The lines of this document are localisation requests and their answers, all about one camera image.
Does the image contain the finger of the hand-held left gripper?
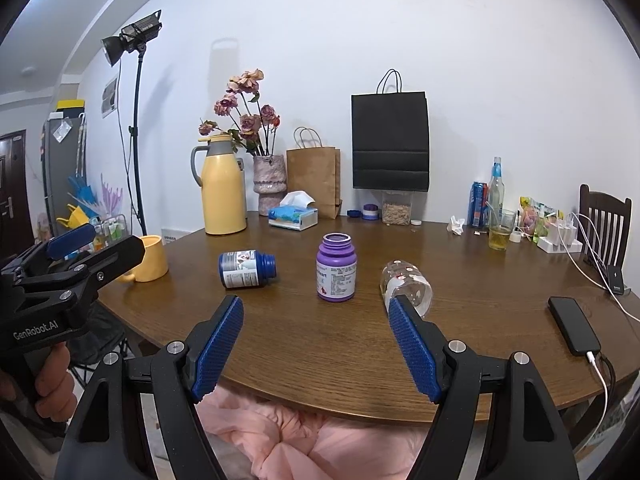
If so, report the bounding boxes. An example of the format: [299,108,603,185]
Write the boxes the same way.
[65,234,147,306]
[46,223,96,262]

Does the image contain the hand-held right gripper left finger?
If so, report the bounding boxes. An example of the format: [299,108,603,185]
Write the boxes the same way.
[54,294,246,480]

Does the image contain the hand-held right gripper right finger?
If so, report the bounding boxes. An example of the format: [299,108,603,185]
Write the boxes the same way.
[388,295,585,480]

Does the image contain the yellow cup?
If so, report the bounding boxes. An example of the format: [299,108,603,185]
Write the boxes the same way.
[119,234,169,283]

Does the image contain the person's left hand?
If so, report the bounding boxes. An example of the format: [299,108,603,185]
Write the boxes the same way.
[0,345,77,423]

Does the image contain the rack of small bottles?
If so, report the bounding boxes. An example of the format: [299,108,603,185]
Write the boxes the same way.
[92,214,129,252]

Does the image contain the clear plastic bottle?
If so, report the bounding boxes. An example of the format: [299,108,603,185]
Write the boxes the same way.
[380,259,433,318]

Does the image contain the grey refrigerator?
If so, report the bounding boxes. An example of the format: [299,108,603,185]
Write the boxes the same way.
[41,113,89,241]

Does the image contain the dark wooden door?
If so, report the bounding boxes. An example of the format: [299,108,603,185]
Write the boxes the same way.
[0,130,27,267]

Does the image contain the blue pill bottle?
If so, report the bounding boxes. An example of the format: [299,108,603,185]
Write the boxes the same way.
[218,250,277,289]

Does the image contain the pink cloth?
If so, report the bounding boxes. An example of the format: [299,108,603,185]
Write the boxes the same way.
[195,384,442,480]

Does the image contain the purple pill bottle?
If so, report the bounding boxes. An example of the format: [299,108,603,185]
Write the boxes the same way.
[316,233,358,303]

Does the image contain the yellow thermos jug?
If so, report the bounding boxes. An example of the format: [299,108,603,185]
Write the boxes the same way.
[190,133,248,236]

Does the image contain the glass of yellow drink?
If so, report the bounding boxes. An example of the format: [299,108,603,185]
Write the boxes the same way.
[488,209,516,252]

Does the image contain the clear jar of oats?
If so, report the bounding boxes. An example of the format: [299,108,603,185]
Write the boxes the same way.
[382,190,413,225]

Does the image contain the blue tissue box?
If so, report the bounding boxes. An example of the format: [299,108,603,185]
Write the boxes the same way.
[268,191,319,232]

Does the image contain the blue drink can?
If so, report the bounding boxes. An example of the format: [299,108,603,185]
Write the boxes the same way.
[468,181,489,228]

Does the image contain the black smartphone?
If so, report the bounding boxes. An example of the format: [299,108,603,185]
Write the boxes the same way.
[548,296,602,357]

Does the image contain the pink ceramic vase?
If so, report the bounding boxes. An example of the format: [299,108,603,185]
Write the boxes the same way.
[253,154,288,217]

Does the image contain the colourful snack packets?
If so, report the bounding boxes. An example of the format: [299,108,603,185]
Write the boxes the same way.
[517,196,556,243]

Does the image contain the glass bottle with blue cap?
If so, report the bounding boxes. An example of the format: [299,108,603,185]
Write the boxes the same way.
[486,156,505,228]

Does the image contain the white charging dock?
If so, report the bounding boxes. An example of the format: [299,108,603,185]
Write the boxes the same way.
[537,212,584,253]

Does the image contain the dried pink flowers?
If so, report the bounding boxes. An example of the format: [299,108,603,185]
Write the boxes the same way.
[199,68,281,157]

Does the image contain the brown paper bag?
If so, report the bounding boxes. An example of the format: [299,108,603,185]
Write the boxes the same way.
[286,127,342,220]

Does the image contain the black paper bag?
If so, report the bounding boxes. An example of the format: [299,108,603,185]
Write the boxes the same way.
[351,69,431,192]

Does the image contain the black power adapter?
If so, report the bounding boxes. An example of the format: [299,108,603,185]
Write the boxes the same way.
[597,260,627,297]

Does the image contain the black studio light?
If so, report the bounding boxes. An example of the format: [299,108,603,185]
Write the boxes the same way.
[101,9,163,67]

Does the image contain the dark wooden chair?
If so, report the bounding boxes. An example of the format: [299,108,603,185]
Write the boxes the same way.
[579,183,633,272]

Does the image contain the wall poster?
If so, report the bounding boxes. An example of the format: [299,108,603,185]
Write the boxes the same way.
[101,74,120,119]

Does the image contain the white phone cable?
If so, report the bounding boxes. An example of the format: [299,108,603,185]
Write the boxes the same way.
[587,352,614,453]

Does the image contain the white charging cable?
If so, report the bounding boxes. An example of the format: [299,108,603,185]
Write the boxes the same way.
[565,212,640,307]

